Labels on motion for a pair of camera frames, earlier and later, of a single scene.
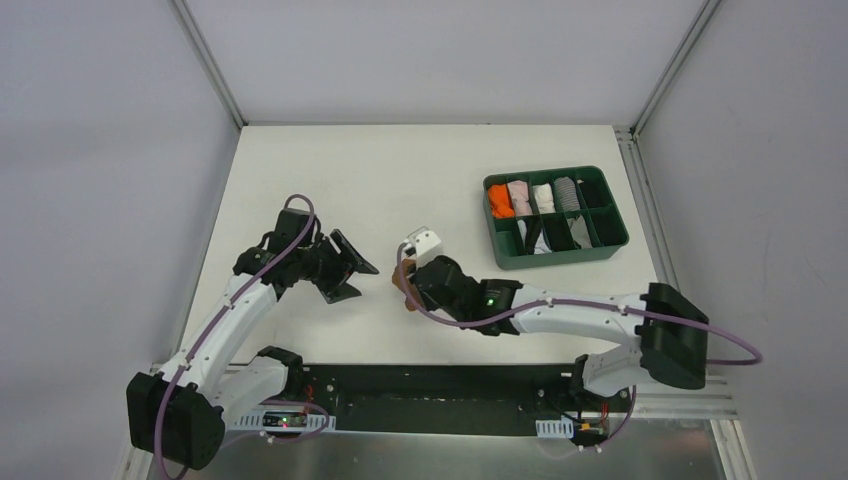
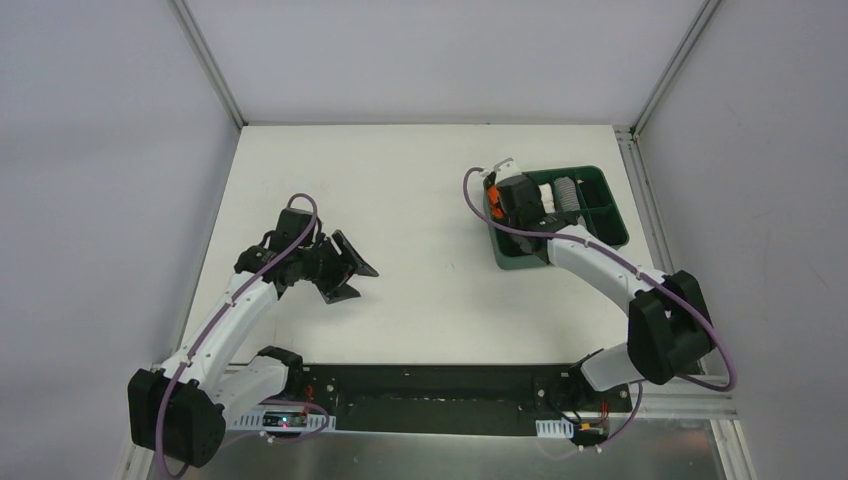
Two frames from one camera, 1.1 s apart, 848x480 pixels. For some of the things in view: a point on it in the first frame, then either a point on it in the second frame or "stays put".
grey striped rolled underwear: x=567 y=193 stays put
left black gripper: x=337 y=266 stays put
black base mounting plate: x=451 y=399 stays put
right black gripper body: x=416 y=283 → x=553 y=220
